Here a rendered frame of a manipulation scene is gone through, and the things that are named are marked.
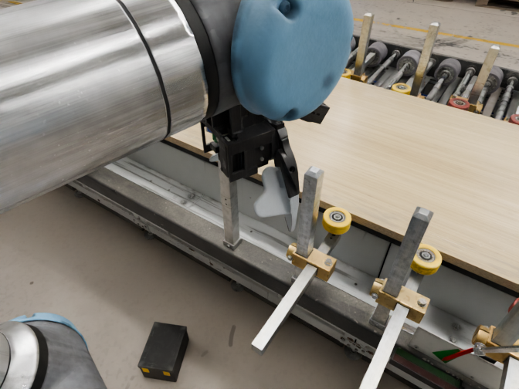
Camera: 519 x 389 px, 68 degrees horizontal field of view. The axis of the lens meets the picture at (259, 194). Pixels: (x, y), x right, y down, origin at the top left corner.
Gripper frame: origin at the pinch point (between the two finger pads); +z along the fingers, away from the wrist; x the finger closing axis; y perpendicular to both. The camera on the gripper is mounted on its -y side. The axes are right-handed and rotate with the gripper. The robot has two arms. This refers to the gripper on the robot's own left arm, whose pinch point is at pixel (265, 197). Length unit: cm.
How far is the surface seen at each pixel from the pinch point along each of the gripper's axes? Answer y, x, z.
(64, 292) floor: 48, -112, 132
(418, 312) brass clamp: -36, 13, 46
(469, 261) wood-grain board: -56, 11, 42
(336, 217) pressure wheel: -36, -19, 41
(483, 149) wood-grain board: -102, -17, 42
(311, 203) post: -24.0, -16.1, 26.9
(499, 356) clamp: -44, 30, 48
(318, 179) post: -24.9, -15.8, 19.4
